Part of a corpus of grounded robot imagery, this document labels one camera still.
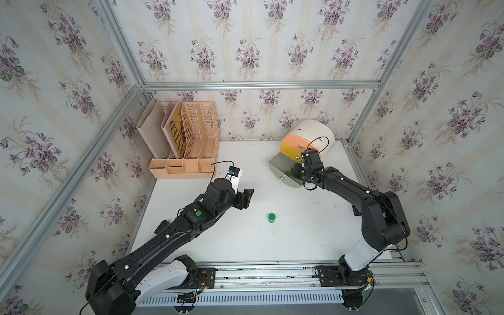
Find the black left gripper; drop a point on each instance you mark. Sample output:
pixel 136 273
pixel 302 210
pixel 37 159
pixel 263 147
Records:
pixel 243 199

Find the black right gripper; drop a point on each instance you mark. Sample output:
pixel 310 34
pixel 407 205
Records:
pixel 294 172

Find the pink top drawer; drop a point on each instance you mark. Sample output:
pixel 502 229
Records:
pixel 296 139

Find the green paint can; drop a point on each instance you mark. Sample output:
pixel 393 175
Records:
pixel 271 217

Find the yellow drawer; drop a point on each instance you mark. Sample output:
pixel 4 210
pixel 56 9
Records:
pixel 293 152

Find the grey bottom drawer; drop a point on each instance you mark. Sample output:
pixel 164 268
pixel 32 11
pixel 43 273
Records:
pixel 281 167

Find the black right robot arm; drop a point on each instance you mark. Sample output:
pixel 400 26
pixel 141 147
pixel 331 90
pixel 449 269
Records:
pixel 383 222

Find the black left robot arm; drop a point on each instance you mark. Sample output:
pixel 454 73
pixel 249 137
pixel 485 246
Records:
pixel 118 287

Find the white oval drawer cabinet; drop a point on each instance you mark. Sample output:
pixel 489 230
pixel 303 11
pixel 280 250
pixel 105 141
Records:
pixel 316 133

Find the beige desk file organizer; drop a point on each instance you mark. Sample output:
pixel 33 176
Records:
pixel 202 144

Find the wanted poster book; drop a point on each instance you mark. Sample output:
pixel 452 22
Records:
pixel 173 128

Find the beige cardboard folder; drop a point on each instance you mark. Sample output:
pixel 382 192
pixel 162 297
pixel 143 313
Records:
pixel 149 128

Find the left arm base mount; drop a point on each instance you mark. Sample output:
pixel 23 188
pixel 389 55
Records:
pixel 197 277

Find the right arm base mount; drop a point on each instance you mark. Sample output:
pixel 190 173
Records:
pixel 341 275

